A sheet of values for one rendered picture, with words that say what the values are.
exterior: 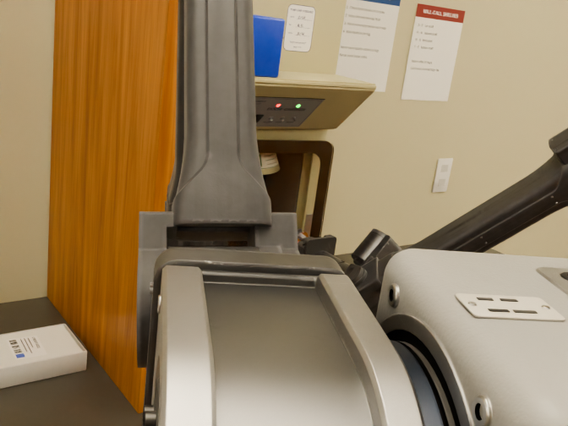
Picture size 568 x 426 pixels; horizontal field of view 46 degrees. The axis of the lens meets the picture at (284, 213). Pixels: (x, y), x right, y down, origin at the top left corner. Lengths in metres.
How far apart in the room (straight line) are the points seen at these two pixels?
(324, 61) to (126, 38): 0.37
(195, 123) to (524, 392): 0.30
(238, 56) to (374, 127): 1.55
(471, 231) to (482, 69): 1.39
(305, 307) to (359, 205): 1.78
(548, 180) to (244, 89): 0.57
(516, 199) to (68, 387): 0.81
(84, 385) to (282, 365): 1.05
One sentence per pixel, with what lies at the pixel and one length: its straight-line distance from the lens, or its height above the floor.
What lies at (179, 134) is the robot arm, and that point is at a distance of 0.70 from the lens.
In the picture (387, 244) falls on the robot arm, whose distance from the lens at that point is 1.09.
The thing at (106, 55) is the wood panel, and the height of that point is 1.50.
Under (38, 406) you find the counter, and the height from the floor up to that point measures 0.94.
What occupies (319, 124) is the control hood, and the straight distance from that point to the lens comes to 1.24.
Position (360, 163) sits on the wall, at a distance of 2.00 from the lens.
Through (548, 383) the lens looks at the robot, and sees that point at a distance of 0.20.
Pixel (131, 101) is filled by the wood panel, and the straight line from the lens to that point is 1.10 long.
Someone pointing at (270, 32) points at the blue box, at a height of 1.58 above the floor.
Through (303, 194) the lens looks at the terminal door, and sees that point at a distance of 1.27.
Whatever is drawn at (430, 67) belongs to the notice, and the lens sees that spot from 2.12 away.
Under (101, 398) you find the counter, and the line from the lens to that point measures 1.24.
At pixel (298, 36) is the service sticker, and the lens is 1.23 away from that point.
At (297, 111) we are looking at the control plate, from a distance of 1.17.
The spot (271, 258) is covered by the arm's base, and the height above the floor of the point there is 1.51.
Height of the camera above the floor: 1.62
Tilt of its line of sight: 17 degrees down
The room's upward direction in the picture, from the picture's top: 8 degrees clockwise
